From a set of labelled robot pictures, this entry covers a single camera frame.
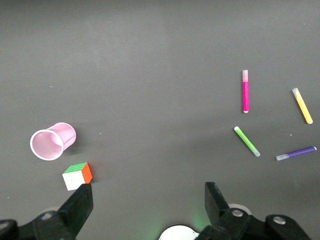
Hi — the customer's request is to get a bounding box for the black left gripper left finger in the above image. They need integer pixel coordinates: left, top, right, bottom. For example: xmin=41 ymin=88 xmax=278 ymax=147
xmin=0 ymin=183 xmax=94 ymax=240

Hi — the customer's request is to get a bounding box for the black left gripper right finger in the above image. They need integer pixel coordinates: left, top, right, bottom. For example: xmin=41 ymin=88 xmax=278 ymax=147
xmin=197 ymin=181 xmax=312 ymax=240

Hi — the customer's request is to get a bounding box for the pink marker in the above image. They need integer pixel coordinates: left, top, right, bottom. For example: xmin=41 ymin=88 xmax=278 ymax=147
xmin=241 ymin=69 xmax=250 ymax=114

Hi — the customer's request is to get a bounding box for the multicoloured puzzle cube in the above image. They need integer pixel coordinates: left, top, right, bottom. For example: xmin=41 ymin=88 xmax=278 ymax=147
xmin=62 ymin=161 xmax=94 ymax=192

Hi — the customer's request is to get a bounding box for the pink mesh cup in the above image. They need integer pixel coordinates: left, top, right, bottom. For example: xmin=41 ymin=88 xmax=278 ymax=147
xmin=29 ymin=122 xmax=77 ymax=161

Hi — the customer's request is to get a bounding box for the green marker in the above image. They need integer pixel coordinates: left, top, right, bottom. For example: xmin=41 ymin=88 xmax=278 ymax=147
xmin=233 ymin=126 xmax=261 ymax=158

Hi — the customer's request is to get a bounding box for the purple marker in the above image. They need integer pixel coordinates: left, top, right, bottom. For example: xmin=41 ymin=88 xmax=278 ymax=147
xmin=275 ymin=146 xmax=318 ymax=162

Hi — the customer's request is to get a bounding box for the yellow marker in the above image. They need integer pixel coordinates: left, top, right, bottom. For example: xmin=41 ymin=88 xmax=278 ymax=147
xmin=291 ymin=87 xmax=314 ymax=125

